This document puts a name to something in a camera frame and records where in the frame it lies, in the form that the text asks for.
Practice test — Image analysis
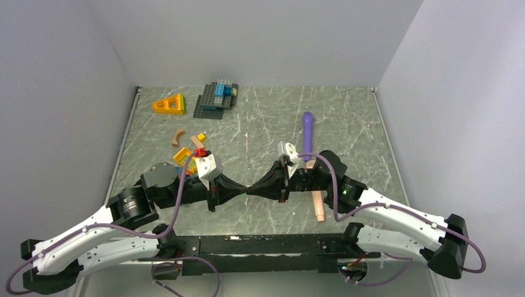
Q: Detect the orange triangular brick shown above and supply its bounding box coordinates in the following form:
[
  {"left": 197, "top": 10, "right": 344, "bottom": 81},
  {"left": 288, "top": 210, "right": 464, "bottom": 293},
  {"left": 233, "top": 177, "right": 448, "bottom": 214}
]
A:
[{"left": 152, "top": 94, "right": 186, "bottom": 115}]

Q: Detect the grey blue brick stack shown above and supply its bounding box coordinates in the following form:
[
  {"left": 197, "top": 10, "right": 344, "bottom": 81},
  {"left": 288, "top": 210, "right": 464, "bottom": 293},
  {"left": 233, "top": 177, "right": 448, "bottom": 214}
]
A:
[{"left": 193, "top": 79, "right": 239, "bottom": 119}]

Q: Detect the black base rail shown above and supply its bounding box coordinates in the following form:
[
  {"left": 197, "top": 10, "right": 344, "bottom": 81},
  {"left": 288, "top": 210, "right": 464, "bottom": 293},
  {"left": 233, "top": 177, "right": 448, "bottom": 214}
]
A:
[{"left": 153, "top": 233, "right": 380, "bottom": 276}]

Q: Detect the colourful brick boat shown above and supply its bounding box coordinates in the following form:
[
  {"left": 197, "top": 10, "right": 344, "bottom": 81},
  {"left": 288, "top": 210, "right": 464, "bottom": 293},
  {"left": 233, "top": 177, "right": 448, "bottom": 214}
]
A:
[{"left": 175, "top": 163, "right": 197, "bottom": 181}]

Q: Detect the beige toy microphone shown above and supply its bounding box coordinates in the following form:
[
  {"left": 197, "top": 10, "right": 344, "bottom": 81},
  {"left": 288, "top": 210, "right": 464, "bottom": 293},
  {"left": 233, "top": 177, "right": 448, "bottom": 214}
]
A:
[{"left": 306, "top": 160, "right": 326, "bottom": 223}]

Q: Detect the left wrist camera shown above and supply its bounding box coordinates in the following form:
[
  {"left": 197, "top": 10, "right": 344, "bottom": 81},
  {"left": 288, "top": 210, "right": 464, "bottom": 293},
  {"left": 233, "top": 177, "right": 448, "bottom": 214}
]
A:
[{"left": 196, "top": 154, "right": 223, "bottom": 183}]

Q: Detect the yellow window brick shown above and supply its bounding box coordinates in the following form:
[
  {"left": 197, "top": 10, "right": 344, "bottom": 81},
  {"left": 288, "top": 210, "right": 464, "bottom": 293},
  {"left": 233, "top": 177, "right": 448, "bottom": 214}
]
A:
[{"left": 173, "top": 147, "right": 197, "bottom": 174}]

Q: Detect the straight tan wooden block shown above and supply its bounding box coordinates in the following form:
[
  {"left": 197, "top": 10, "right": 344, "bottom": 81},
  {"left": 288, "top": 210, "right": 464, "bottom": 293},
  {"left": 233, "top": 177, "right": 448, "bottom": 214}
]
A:
[{"left": 190, "top": 136, "right": 205, "bottom": 149}]

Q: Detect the purple toy microphone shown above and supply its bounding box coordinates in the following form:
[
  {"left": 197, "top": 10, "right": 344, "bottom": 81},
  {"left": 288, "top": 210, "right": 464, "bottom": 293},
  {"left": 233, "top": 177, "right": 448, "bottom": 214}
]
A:
[{"left": 302, "top": 111, "right": 314, "bottom": 153}]

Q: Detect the yellow cube block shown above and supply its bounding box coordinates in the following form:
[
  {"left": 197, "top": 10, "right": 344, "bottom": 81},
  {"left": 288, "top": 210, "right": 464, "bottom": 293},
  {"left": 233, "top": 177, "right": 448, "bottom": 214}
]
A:
[{"left": 197, "top": 133, "right": 207, "bottom": 144}]

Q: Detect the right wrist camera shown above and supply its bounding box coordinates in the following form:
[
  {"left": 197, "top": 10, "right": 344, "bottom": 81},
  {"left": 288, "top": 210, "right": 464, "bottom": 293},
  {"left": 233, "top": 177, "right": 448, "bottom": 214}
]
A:
[{"left": 277, "top": 141, "right": 302, "bottom": 178}]

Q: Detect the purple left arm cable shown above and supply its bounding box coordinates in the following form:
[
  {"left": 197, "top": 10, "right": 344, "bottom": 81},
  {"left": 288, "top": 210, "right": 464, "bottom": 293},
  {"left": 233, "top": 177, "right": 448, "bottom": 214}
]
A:
[{"left": 5, "top": 150, "right": 205, "bottom": 296}]

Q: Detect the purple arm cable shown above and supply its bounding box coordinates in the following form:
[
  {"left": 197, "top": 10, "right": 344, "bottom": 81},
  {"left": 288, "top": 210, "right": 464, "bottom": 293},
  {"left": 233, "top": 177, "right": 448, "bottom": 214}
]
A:
[
  {"left": 5, "top": 150, "right": 205, "bottom": 296},
  {"left": 298, "top": 152, "right": 487, "bottom": 275}
]

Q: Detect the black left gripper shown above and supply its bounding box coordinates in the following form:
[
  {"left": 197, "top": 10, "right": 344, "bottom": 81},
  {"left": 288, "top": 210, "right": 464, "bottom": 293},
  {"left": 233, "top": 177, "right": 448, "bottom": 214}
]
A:
[{"left": 158, "top": 172, "right": 248, "bottom": 212}]

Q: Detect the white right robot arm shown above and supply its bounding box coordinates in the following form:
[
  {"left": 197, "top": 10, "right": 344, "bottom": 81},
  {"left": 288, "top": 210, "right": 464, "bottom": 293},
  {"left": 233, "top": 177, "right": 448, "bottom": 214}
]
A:
[{"left": 246, "top": 150, "right": 468, "bottom": 279}]

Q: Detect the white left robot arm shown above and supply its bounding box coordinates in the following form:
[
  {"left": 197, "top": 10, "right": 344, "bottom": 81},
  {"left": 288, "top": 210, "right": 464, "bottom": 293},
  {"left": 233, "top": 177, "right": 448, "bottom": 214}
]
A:
[{"left": 20, "top": 158, "right": 247, "bottom": 295}]

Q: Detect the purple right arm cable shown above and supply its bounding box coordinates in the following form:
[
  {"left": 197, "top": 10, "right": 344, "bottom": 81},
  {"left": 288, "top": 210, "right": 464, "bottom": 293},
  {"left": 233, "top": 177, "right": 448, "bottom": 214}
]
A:
[{"left": 298, "top": 152, "right": 487, "bottom": 275}]

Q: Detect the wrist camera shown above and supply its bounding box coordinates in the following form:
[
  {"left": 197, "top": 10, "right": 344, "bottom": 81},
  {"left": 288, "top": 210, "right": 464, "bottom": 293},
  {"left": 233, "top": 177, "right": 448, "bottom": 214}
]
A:
[
  {"left": 277, "top": 141, "right": 302, "bottom": 178},
  {"left": 196, "top": 154, "right": 223, "bottom": 183}
]

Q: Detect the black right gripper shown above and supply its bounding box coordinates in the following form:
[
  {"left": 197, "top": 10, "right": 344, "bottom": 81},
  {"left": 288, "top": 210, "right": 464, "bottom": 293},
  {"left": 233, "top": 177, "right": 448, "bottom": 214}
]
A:
[{"left": 248, "top": 160, "right": 332, "bottom": 202}]

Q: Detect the curved tan wooden block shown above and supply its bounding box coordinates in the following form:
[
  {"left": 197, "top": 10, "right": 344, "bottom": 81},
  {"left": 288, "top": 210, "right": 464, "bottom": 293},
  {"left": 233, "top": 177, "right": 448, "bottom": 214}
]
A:
[{"left": 171, "top": 128, "right": 185, "bottom": 147}]

